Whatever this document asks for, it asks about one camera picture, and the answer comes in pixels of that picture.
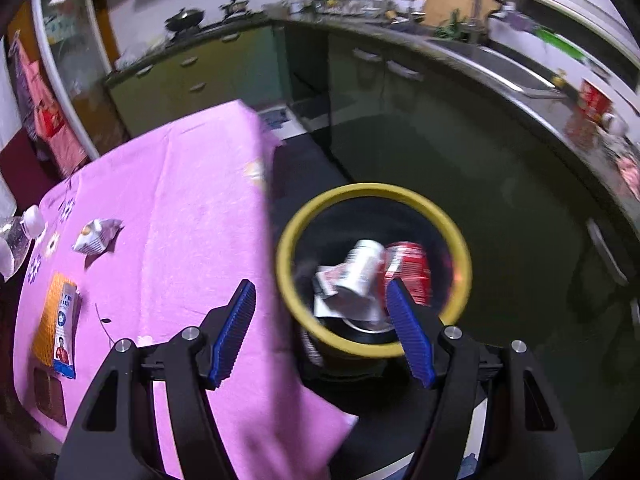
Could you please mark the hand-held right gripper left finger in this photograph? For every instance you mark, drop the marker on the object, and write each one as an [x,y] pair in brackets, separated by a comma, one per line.
[232,330]

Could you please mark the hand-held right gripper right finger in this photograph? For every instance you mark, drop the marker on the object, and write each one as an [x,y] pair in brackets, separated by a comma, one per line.
[410,335]

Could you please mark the white paper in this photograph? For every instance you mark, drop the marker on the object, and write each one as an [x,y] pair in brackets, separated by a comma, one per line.
[345,307]

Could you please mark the red soda can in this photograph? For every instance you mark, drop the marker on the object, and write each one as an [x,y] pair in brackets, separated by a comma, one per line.
[410,262]

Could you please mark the red paper bucket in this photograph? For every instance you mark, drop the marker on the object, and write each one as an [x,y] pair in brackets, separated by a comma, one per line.
[362,265]

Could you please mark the brown white carton wrapper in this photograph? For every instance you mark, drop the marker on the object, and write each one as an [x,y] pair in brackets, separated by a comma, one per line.
[330,280]

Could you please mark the yellow rimmed trash bin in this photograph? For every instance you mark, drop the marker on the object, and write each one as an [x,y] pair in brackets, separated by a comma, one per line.
[375,191]

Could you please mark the pink floral tablecloth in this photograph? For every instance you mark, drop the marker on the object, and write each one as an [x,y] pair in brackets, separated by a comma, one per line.
[175,185]

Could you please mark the silver purple snack wrapper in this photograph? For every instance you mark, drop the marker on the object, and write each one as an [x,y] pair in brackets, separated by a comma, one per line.
[95,237]

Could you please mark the blue white sachet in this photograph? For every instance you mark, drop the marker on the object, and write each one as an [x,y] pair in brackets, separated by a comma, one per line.
[64,330]

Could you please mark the brown packet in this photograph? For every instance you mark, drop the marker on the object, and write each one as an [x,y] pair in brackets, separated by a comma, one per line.
[50,395]

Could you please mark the dark base cabinet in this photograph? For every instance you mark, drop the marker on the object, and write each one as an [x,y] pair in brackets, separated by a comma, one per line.
[450,125]

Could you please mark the blue white floor mat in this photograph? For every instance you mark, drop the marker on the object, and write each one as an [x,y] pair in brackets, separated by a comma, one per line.
[280,121]

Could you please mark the clear plastic bottle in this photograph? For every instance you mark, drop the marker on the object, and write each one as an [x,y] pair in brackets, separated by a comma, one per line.
[17,240]

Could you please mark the green base cabinet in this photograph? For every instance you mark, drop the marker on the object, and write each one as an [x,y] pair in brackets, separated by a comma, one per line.
[200,75]

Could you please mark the dark red chair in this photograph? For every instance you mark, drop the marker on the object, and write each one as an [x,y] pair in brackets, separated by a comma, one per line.
[22,165]

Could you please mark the pink checked apron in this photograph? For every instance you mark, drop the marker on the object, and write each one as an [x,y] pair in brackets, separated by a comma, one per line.
[50,120]

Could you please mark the red mug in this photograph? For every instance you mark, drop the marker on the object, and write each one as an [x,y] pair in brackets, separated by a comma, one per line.
[595,100]

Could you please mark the green vegetables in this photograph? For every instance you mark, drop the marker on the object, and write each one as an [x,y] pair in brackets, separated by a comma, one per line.
[452,27]

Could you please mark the black wok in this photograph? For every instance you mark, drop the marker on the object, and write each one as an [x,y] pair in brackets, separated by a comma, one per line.
[184,19]

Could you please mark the glass sliding door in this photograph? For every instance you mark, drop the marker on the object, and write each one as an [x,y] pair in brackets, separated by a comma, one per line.
[75,50]

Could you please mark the small steel pot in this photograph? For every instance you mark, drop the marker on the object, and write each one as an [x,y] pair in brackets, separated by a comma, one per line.
[235,7]

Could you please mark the green cloth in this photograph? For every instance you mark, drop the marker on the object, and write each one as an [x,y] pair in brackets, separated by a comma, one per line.
[560,45]

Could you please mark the wooden cutting board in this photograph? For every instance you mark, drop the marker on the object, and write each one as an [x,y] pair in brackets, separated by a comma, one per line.
[450,2]

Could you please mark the dish rack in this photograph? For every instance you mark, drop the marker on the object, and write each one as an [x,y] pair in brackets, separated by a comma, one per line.
[350,2]

